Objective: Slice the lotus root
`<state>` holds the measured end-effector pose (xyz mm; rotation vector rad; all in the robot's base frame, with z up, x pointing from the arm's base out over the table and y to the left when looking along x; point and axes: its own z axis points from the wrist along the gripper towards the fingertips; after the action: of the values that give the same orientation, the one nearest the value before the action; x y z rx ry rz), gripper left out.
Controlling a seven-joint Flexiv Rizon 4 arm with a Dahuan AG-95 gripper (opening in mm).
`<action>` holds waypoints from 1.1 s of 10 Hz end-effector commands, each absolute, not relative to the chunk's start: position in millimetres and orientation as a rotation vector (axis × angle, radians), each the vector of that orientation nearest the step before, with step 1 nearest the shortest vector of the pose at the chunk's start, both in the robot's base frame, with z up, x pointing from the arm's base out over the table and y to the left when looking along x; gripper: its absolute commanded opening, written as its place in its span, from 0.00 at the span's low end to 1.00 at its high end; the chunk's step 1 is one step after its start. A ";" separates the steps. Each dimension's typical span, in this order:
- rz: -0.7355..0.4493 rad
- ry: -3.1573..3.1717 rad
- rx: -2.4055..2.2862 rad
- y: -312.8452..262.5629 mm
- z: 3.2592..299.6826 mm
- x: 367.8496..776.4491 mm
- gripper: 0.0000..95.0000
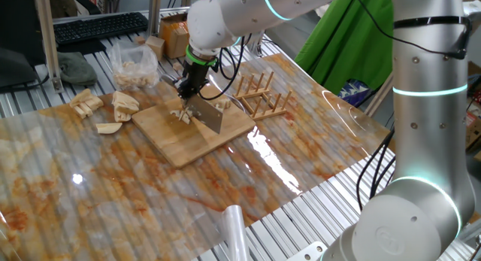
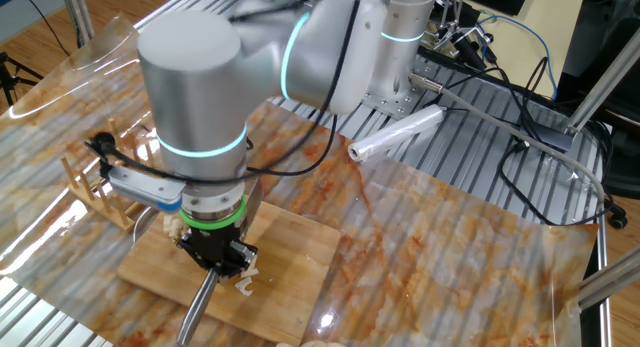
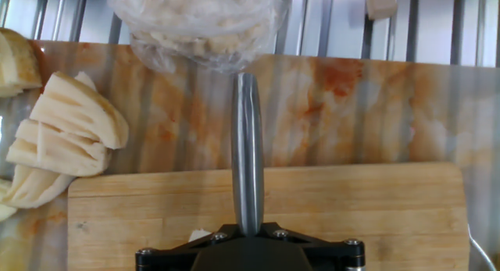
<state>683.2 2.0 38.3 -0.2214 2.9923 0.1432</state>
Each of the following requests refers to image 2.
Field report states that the steel cleaver knife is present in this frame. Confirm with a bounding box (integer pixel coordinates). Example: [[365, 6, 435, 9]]
[[175, 179, 265, 347]]

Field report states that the grey post foot bracket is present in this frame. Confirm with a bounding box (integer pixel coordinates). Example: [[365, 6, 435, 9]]
[[519, 120, 575, 153]]

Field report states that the black camera cable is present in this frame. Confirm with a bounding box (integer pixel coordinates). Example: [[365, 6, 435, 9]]
[[83, 0, 364, 186]]

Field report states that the beige board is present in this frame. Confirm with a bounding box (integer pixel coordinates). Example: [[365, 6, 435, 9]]
[[467, 0, 589, 102]]

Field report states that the marble pattern plastic sheet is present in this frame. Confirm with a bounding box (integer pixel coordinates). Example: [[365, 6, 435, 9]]
[[0, 13, 600, 347]]

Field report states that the wooden peg rack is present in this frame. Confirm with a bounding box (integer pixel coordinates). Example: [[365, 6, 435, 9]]
[[59, 117, 161, 233]]

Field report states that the black office chair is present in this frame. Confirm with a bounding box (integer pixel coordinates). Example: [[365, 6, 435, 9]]
[[557, 0, 640, 201]]

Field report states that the aluminium frame post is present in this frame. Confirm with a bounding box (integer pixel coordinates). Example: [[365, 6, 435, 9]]
[[564, 25, 640, 136], [577, 244, 640, 311], [59, 0, 96, 48]]

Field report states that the black tripod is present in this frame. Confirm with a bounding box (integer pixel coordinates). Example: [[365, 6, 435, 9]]
[[0, 51, 45, 108]]

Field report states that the bamboo cutting board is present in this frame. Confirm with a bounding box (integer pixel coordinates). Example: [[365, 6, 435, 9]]
[[117, 189, 343, 347]]

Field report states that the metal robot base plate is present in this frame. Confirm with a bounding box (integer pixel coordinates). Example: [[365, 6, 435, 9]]
[[362, 54, 444, 121]]

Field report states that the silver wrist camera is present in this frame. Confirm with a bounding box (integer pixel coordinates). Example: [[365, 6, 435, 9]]
[[106, 165, 188, 214]]

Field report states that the metal bowl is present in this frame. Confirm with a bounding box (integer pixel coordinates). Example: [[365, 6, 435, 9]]
[[133, 205, 164, 244]]

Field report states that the blue cable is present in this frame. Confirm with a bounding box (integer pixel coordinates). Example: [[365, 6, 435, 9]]
[[474, 14, 560, 101]]

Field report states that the clear plastic wrap roll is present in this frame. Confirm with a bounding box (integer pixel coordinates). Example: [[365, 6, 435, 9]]
[[346, 103, 447, 164]]

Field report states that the black caster wheel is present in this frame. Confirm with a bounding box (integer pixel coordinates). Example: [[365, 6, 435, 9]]
[[606, 206, 629, 231]]

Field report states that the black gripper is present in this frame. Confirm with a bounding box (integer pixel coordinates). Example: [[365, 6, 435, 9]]
[[176, 221, 260, 279]]

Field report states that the grey hose with connector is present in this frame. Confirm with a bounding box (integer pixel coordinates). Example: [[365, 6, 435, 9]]
[[408, 71, 607, 204]]

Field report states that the black looped cable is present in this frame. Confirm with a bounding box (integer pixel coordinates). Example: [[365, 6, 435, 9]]
[[498, 135, 617, 228]]

